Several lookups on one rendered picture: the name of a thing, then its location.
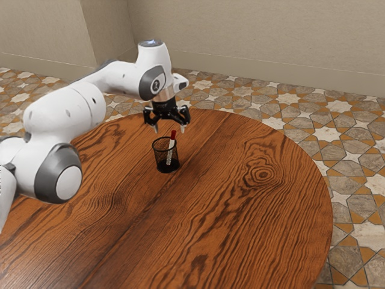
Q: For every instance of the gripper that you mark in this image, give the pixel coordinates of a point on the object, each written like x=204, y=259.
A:
x=164, y=109

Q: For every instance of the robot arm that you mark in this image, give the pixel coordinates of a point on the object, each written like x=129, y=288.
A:
x=69, y=111

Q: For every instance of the white pen with red cap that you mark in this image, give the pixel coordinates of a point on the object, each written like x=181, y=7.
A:
x=171, y=144

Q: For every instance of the black mesh pen holder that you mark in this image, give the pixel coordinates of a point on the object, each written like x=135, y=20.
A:
x=166, y=161

